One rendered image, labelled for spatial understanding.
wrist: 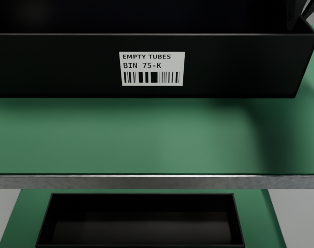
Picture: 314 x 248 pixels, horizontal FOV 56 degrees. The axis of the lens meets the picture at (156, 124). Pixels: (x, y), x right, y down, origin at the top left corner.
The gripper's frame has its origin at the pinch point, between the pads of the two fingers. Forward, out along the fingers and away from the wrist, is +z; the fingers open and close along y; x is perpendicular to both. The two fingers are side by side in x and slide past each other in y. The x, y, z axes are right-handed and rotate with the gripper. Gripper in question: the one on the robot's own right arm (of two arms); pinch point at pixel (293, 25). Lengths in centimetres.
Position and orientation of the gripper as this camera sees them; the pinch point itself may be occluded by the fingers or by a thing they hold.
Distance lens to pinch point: 56.8
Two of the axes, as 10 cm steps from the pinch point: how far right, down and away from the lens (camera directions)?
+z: 0.1, 7.3, 6.9
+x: 0.0, 6.9, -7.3
